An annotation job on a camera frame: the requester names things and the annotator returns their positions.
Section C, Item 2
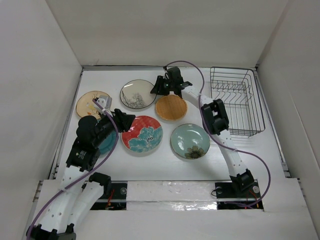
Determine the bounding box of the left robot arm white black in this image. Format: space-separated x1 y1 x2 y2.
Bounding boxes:
26 109 136 240

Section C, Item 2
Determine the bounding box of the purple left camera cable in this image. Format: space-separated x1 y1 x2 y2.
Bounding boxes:
26 98 119 238

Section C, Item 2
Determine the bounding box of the beige plate with bird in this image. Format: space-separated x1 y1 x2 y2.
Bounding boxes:
75 91 110 120

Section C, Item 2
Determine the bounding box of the white foam front bar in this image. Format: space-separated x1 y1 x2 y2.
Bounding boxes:
126 181 217 211

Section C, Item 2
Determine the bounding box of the grey plate with tree branches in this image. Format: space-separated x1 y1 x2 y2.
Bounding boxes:
119 79 157 110

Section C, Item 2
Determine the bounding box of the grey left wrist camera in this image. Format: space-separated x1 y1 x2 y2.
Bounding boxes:
92 95 112 111

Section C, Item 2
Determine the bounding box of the black wire dish rack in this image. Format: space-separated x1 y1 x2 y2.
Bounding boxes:
210 67 266 137

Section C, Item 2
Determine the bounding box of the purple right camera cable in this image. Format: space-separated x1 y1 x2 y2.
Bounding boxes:
163 60 271 210

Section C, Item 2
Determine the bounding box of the dark teal scalloped plate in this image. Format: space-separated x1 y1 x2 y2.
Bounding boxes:
96 117 117 155

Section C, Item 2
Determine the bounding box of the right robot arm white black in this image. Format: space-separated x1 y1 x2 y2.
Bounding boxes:
150 66 255 197

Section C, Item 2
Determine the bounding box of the light green plate with flower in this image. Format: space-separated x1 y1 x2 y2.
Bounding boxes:
170 123 211 160

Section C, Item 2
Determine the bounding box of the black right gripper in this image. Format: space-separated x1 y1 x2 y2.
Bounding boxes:
149 75 174 96

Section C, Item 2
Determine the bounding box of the red plate with teal flower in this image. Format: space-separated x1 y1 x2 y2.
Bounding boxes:
121 115 164 154

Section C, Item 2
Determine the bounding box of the purple camera cable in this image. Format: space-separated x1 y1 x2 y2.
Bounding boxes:
26 98 119 238
163 60 271 210

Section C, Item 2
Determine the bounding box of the orange woven plate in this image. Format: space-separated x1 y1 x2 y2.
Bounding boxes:
155 94 188 121

